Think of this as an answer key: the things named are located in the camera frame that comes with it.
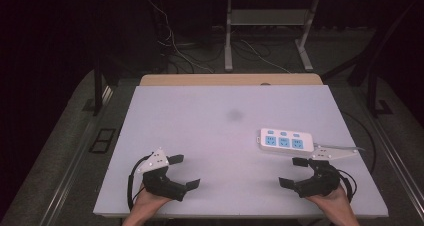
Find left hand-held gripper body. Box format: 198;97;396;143
137;148;188;202

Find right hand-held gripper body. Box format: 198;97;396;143
294;147;360;199

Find person's left hand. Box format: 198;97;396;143
132;183;173;218

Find person's right hand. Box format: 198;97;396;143
306;185;352;218

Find white power strip blue sockets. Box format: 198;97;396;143
258;128;315;154

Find black stand leg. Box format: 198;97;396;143
365;73;394;118
83;55;120;117

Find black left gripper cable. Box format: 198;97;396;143
126;154;153;212

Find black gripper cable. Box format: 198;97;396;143
337;168;358;203
126;154;153;212

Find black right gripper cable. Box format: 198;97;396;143
337;168;358;203

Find grey power strip cable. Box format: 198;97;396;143
313;143;366;152

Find black floor cable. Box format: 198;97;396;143
342;110;378;174

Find metal floor rail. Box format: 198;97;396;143
39;85;115;226
365;114;424;217

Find white floor cable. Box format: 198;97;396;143
239;39;292;74
147;0;215;74

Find grey metal desk frame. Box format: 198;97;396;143
223;0;320;73

